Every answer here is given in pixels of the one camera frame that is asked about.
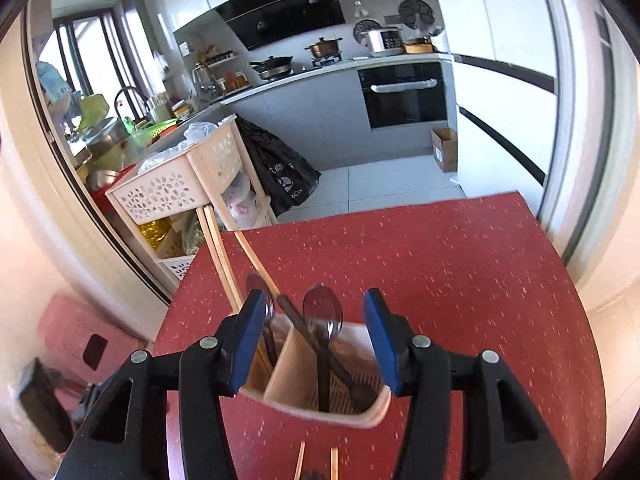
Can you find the white plastic bag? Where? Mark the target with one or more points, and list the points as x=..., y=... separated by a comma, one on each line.
x=197, y=132
x=245, y=202

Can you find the spice rack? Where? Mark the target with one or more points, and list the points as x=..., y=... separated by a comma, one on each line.
x=225, y=72

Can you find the white plastic utensil holder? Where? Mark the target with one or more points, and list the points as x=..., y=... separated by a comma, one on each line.
x=295, y=385

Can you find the black range hood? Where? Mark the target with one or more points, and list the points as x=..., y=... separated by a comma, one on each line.
x=285, y=10

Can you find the plain wooden chopstick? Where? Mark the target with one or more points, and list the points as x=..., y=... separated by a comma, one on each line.
x=215, y=255
x=225, y=255
x=299, y=462
x=257, y=262

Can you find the dark box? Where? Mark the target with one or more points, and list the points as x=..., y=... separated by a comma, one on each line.
x=42, y=405

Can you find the white refrigerator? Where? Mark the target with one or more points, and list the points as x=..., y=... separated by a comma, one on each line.
x=500, y=35

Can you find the gold foil bag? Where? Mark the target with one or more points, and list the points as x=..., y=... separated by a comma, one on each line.
x=152, y=232

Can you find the grey kitchen counter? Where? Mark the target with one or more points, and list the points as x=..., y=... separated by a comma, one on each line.
x=310, y=115

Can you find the large round black rack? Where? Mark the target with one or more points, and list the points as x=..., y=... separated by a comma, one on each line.
x=416, y=12

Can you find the steel pot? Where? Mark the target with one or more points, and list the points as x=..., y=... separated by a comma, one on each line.
x=102, y=135

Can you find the gas stove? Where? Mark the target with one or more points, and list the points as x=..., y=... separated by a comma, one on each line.
x=327, y=62

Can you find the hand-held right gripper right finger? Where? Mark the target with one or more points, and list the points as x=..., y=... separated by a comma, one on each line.
x=382, y=340

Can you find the black kitchen faucet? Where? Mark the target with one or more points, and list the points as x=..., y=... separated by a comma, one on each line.
x=125, y=92

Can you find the black plastic bag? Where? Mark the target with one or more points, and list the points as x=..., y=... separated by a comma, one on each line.
x=280, y=170

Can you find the black built-in oven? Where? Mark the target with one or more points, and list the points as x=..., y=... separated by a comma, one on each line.
x=405, y=102

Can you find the cream plastic storage cart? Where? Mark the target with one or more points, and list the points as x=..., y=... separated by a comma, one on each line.
x=160, y=192

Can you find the copper cooking pot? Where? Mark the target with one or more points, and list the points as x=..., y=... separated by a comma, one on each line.
x=324, y=49

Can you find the cardboard box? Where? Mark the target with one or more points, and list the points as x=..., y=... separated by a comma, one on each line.
x=445, y=150

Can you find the small round black rack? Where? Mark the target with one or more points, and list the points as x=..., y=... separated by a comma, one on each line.
x=365, y=27

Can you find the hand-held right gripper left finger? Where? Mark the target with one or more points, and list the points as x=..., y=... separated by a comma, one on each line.
x=247, y=340

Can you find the black wok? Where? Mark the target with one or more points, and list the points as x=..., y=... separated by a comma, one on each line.
x=272, y=66

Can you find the silver rice cooker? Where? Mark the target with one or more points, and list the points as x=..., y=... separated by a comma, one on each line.
x=384, y=40

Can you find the pink plastic stool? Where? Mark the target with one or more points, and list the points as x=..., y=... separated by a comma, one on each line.
x=70, y=330

